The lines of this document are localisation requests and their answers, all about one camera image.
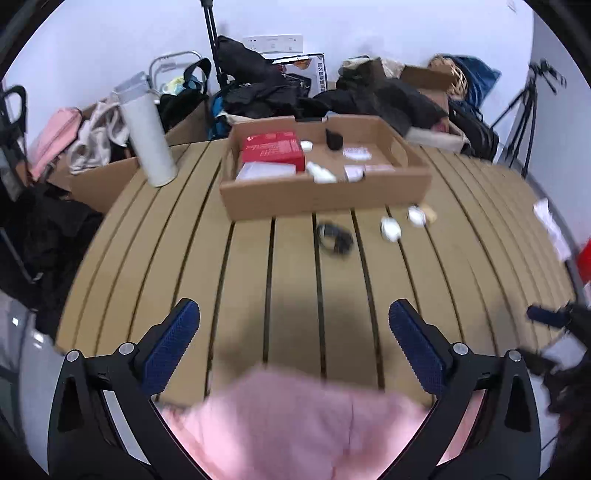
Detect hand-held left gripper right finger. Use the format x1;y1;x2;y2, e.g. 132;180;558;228
389;299;542;480

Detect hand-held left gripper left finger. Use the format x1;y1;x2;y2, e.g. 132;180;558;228
47;298;201;480

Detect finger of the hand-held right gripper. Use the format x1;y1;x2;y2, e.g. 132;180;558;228
527;302;591;329
517;346;563;376

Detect small black pouch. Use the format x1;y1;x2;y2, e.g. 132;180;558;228
316;222;355;257

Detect shallow cardboard box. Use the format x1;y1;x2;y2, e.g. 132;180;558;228
219;115;433;221

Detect pink printed packet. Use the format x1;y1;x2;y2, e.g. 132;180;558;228
344;165;396;182

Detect clear white plastic box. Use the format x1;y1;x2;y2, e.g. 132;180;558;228
235;162;297;182

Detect white spray bottle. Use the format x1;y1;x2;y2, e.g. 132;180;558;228
305;161;337;185

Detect red box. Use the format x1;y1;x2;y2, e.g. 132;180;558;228
241;131;308;174

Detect white paper packet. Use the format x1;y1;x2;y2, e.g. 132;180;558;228
533;198;561;232
547;226;573;261

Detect pink padded jacket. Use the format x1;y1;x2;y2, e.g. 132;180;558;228
159;367;481;480

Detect black clothes heap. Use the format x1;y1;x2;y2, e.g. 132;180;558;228
0;185;105;324

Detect large cardboard box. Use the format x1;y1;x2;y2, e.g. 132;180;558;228
48;99;208;213

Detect black backpack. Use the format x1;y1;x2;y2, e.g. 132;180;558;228
448;99;500;162

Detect black tripod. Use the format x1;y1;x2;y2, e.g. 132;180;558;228
490;69;550;178

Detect white thermos bottle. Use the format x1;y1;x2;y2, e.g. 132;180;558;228
112;71;178;188

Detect beige clothes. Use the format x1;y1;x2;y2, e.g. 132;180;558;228
69;97;132;175

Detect blue fabric bag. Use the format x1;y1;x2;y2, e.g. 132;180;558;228
209;91;236;140

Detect pink backpack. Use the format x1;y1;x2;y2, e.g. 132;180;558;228
28;107;84;181

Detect black tote bag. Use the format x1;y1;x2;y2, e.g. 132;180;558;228
159;58;213;132

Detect black jacket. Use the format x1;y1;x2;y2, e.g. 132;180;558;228
318;80;448;137

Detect wicker helmet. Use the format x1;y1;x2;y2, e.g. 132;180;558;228
429;54;469;99

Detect open cardboard box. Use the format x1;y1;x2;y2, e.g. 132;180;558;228
399;65;455;134

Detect olive cloth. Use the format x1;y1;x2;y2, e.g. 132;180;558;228
339;56;407;84

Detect black clothes pile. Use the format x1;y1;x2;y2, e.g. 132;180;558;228
216;35;333;121

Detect white metal rack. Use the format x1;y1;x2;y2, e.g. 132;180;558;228
148;51;206;93

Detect printed appliance box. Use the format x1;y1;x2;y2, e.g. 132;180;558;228
270;53;326;97

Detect white wall socket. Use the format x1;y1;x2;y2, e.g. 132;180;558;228
242;34;304;53

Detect black trolley handle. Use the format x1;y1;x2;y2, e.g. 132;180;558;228
199;0;227;88

